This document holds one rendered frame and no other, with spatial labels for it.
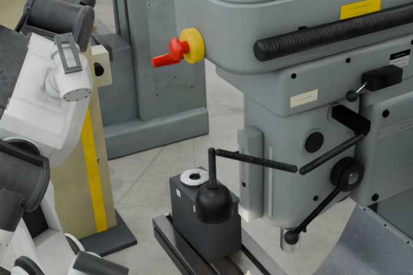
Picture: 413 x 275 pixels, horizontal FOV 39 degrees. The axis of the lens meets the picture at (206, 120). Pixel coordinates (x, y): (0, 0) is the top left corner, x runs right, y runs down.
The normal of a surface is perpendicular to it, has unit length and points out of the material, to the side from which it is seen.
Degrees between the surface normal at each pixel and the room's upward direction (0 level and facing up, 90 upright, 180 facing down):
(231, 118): 0
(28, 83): 46
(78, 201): 90
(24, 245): 90
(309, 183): 90
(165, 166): 0
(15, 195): 68
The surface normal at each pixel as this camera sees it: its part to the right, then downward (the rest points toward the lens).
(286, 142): -0.37, 0.46
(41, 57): 0.54, -0.41
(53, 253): 0.66, -0.20
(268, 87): -0.88, 0.26
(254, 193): 0.48, 0.41
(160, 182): -0.04, -0.88
